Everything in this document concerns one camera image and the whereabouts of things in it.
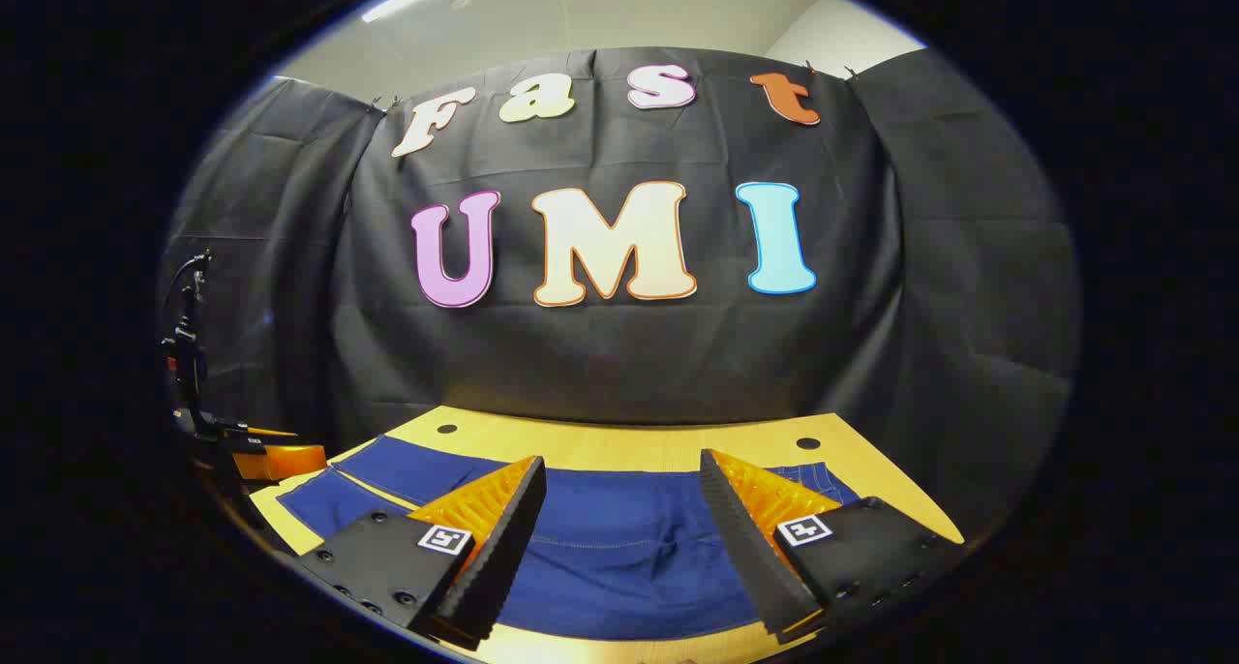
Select blue jeans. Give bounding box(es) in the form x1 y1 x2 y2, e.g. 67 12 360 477
276 435 862 643

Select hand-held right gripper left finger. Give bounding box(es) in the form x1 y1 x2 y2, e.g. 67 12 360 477
290 456 548 652

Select black backdrop cloth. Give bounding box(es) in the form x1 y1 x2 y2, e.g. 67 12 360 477
160 46 1080 539

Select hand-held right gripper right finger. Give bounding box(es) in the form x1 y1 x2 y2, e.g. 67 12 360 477
699 448 969 646

